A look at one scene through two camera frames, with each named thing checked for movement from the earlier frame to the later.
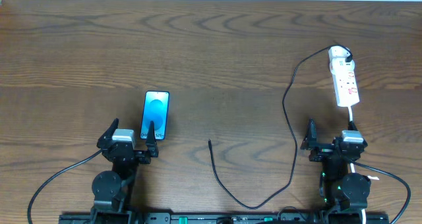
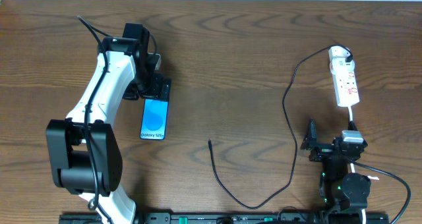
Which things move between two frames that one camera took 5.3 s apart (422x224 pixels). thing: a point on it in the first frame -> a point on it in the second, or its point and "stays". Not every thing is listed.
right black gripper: [330, 149] stays
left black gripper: [128, 154] -> [157, 90]
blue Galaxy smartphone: [156, 109] stays
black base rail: [224, 218] stays
